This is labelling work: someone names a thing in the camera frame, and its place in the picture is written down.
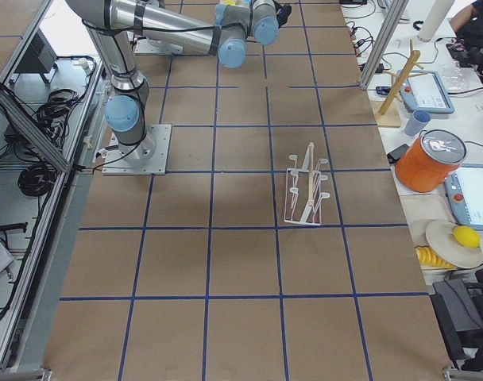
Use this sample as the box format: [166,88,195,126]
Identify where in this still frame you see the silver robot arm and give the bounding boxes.
[68,1,291,163]

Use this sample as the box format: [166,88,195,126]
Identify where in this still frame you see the blue cup on desk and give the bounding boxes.
[404,110,431,137]

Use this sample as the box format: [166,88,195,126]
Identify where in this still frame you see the wooden mug tree stand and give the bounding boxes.
[370,40,423,128]

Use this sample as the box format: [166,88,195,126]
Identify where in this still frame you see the orange bucket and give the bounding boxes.
[395,129,467,193]

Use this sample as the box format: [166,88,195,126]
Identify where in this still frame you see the beige plate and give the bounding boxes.
[425,220,483,268]

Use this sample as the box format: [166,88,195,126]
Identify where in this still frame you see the blue teach pendant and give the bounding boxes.
[444,164,483,231]
[400,70,454,114]

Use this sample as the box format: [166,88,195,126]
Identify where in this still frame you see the yellow lemon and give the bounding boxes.
[453,225,481,248]

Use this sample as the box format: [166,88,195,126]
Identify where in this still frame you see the white wire cup rack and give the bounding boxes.
[284,142,330,226]

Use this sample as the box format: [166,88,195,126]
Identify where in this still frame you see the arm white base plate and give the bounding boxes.
[134,37,183,56]
[102,125,172,175]

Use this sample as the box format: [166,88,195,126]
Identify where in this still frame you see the aluminium frame post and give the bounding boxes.
[359,0,408,90]

